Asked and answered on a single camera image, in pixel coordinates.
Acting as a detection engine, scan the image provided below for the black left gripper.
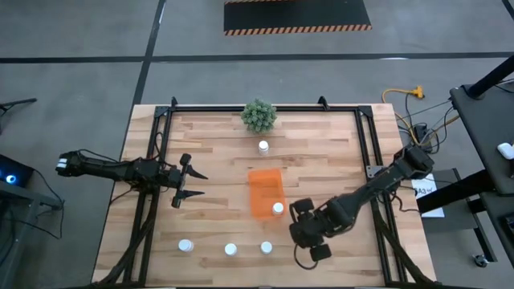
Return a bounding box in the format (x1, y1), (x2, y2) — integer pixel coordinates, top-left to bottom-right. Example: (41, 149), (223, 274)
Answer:
(168, 153), (209, 209)

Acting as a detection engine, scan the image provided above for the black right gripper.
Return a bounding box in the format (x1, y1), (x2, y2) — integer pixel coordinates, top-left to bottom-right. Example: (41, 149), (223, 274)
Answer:
(288, 197), (333, 263)

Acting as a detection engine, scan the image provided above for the orange plastic basket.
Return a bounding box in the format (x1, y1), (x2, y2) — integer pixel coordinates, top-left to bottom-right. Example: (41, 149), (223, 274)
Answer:
(247, 168), (288, 221)

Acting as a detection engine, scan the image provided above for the green artificial plant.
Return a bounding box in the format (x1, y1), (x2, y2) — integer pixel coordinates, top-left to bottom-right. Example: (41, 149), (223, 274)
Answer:
(239, 98), (278, 135)

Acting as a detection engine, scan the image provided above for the white paper sheet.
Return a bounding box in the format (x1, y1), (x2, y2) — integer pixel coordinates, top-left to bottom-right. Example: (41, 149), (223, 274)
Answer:
(411, 172), (446, 218)

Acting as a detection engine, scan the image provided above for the black power strip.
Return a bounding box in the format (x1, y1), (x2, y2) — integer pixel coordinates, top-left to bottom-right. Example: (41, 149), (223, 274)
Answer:
(413, 123), (433, 153)

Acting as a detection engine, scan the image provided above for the black device with blue light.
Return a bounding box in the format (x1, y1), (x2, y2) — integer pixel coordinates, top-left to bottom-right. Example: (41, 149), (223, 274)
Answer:
(0, 154), (36, 189)

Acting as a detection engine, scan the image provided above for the black tripod leg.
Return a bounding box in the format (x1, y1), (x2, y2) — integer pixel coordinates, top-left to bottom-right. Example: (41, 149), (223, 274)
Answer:
(0, 97), (38, 114)

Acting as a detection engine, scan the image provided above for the black hazard-striped floor mat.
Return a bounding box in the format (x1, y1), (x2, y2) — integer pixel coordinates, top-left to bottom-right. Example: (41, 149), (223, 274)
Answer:
(223, 0), (373, 37)

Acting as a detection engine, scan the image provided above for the black side table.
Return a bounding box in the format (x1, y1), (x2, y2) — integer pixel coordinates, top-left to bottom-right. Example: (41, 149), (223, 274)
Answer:
(449, 82), (514, 197)

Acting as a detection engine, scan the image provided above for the white earbuds case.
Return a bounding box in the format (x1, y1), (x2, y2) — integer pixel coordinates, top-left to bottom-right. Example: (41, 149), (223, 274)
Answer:
(496, 142), (514, 161)

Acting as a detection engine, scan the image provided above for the black diagonal stand pole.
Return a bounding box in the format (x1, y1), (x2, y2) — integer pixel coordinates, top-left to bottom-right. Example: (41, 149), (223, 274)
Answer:
(467, 54), (514, 100)

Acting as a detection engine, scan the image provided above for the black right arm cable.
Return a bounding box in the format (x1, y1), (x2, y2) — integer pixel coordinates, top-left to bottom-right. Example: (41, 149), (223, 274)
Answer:
(293, 242), (320, 271)

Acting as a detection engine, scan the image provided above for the black aluminium table frame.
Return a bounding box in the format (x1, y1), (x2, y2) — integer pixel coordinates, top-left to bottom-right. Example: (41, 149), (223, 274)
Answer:
(94, 96), (433, 289)

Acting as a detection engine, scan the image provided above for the black floor cable bundle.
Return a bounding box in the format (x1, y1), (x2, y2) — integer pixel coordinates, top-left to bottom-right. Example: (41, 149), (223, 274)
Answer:
(397, 94), (463, 161)

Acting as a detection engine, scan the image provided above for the black cart base frame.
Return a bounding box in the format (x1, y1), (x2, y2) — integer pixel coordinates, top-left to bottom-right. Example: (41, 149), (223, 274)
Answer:
(416, 168), (500, 263)

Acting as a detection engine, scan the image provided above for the yellow extension cable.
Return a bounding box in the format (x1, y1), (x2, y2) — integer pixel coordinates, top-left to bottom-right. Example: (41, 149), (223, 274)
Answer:
(381, 84), (425, 148)

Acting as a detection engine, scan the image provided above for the dark metal stand frame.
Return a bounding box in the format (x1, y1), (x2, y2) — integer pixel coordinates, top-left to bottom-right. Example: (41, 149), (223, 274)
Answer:
(0, 188), (65, 289)

